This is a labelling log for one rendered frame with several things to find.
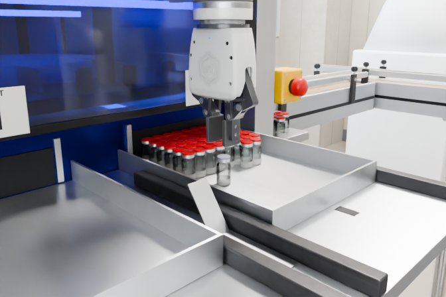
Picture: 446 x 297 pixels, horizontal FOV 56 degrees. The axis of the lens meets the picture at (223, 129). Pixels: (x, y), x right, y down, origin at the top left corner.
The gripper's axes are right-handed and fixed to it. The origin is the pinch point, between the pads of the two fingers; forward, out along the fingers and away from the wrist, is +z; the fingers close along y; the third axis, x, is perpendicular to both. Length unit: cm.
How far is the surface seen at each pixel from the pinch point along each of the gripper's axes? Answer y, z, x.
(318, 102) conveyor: -21, 6, 58
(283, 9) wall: -205, -30, 282
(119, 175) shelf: -15.3, 8.9, -9.1
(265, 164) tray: -1.3, 8.7, 11.9
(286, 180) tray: 6.0, 8.7, 8.2
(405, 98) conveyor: -11, 8, 95
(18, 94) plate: -10.0, -7.1, -25.2
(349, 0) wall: -159, -37, 319
